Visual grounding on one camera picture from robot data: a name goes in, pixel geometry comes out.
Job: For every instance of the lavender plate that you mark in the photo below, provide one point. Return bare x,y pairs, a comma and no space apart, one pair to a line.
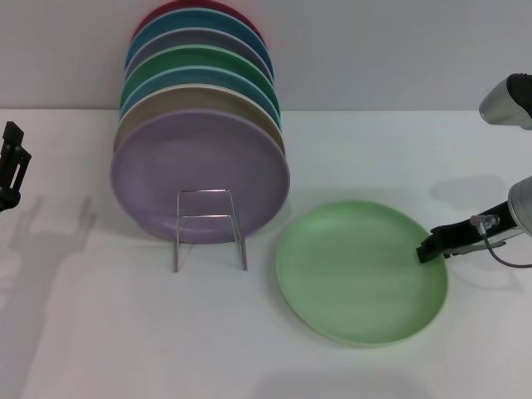
199,158

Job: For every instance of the light green plate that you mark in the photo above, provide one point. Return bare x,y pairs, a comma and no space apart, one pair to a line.
357,274

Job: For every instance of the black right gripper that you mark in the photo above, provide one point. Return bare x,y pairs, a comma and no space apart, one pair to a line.
461,232

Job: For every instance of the beige plate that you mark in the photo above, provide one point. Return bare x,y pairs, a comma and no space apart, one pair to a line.
187,99

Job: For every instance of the light blue plate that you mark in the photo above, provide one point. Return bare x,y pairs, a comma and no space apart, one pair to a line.
195,77

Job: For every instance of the dark green plate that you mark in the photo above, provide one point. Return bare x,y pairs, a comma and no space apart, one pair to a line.
195,58

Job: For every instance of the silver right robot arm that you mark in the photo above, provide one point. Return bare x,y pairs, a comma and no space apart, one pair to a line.
503,108

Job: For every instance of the red plate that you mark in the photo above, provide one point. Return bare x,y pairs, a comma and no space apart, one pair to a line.
151,16

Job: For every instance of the grey purple plate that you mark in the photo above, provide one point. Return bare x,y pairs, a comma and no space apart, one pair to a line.
195,39

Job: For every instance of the teal blue plate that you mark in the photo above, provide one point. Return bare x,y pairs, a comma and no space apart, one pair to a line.
199,21

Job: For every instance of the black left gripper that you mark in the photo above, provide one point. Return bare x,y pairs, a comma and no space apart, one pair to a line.
7,201

